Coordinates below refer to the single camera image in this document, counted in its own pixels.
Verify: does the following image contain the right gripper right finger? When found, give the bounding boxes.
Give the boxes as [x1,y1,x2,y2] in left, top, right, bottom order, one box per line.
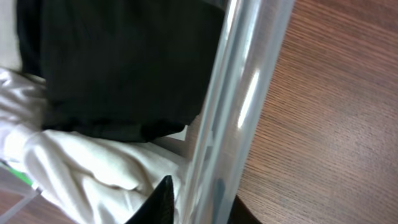
[227,196,262,224]

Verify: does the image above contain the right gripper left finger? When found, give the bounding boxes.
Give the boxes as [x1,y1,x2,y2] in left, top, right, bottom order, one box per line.
[125,175,174,224]

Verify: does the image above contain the clear plastic storage bin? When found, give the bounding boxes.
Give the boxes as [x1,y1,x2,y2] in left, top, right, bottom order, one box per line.
[1,1,294,223]

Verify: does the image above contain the white printed t-shirt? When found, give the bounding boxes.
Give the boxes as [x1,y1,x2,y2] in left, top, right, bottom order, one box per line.
[1,69,184,223]

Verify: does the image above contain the black garment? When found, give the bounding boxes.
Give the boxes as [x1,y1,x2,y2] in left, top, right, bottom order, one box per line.
[16,0,224,142]

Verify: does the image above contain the cream cloth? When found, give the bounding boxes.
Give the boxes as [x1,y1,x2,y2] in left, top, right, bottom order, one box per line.
[0,0,22,71]

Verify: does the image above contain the white label in bin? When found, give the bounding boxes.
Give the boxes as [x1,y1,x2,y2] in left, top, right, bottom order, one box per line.
[167,126,188,141]

